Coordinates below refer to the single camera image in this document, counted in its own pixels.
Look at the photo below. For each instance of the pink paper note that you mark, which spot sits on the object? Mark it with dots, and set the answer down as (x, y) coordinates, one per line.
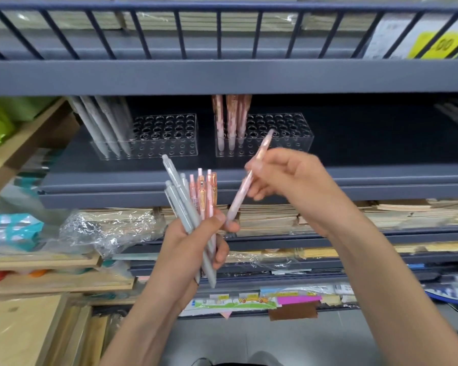
(297, 299)

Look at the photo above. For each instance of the person's right forearm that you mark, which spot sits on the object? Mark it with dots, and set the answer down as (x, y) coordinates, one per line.
(385, 293)

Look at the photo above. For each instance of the dark metal shelf railing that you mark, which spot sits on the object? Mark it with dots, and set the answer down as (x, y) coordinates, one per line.
(198, 34)

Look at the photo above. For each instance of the row of beige notebooks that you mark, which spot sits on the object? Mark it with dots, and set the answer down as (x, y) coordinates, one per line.
(236, 22)

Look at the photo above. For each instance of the yellow and white price tag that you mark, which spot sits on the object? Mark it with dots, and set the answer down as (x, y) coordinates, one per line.
(423, 38)

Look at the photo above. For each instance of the brown paper piece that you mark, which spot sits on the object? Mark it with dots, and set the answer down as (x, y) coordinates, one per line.
(294, 311)

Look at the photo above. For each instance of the person's left thumb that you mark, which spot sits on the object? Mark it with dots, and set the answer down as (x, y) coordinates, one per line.
(221, 222)

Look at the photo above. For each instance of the stack of kraft notebooks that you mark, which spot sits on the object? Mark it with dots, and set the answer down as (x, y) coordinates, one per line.
(416, 213)
(269, 219)

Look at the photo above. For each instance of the light wooden shelf unit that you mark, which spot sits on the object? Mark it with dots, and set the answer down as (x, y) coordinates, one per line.
(26, 137)

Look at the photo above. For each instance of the person's right hand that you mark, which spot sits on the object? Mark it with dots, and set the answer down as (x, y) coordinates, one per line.
(313, 190)

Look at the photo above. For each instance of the green plastic packaging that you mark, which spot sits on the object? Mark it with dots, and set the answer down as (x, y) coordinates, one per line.
(0, 121)

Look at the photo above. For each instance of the person's left forearm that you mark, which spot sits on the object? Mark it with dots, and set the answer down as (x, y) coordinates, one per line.
(149, 331)

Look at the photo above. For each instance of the crumpled clear plastic wrap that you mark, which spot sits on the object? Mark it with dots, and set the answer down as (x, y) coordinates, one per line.
(99, 228)

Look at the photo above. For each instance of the illustrated paper sheet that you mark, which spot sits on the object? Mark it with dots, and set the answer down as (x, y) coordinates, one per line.
(229, 303)

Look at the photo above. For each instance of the dark grey metal shelf unit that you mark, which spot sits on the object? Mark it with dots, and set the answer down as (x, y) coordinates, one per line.
(229, 76)

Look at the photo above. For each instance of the grey pen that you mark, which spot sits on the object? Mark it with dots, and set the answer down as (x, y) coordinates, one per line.
(125, 116)
(173, 173)
(116, 123)
(186, 187)
(103, 127)
(175, 203)
(89, 127)

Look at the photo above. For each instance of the orange pink pen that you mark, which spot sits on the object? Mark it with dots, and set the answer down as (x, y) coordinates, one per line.
(201, 190)
(231, 118)
(247, 106)
(215, 185)

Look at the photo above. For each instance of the clear plastic pen rack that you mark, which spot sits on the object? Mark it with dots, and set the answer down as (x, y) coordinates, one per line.
(282, 133)
(164, 137)

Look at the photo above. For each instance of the teal and white package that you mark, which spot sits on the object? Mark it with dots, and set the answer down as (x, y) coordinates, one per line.
(11, 228)

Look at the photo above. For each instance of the blue and white packet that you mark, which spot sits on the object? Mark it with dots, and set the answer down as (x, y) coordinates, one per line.
(448, 293)

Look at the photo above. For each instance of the person's right thumb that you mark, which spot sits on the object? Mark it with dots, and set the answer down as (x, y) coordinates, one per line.
(268, 191)

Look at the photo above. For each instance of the person's left hand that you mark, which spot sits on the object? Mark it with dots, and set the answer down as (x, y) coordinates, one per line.
(179, 255)

